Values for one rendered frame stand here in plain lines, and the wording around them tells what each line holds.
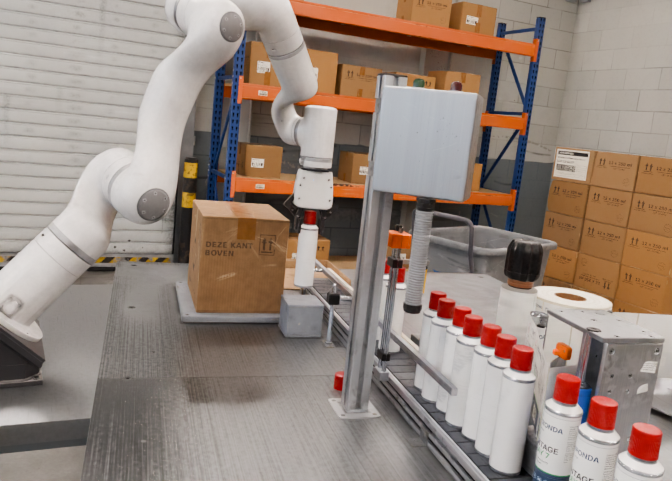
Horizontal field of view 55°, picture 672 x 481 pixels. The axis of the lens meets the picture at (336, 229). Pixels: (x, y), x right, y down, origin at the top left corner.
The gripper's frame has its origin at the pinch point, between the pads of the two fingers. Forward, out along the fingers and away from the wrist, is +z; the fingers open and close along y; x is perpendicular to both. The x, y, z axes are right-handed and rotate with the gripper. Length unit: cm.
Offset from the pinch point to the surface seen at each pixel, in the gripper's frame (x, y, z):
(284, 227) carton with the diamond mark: 9.2, -4.6, 2.2
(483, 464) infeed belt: -79, 12, 24
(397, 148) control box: -55, 0, -24
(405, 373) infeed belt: -41.3, 13.9, 24.1
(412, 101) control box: -56, 1, -33
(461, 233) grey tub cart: 219, 164, 35
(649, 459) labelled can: -108, 15, 7
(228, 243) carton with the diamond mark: 9.0, -19.6, 7.5
